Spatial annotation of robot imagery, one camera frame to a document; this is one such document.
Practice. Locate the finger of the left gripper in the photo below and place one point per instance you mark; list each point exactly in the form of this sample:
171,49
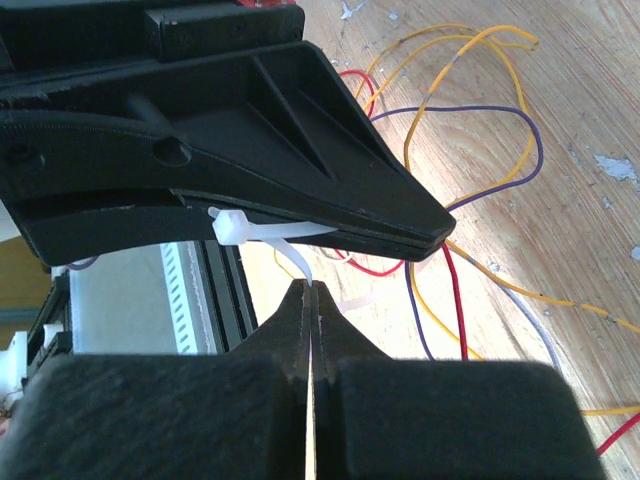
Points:
66,228

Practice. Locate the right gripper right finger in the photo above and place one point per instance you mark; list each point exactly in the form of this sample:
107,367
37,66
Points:
384,418

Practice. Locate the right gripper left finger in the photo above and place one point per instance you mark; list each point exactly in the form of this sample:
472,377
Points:
239,415

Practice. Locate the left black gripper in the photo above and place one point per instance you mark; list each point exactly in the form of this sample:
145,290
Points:
90,102

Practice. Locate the white zip tie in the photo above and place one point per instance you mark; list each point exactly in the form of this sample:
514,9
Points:
232,228

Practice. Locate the light blue slotted cable duct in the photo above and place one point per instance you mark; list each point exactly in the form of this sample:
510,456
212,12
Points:
177,295

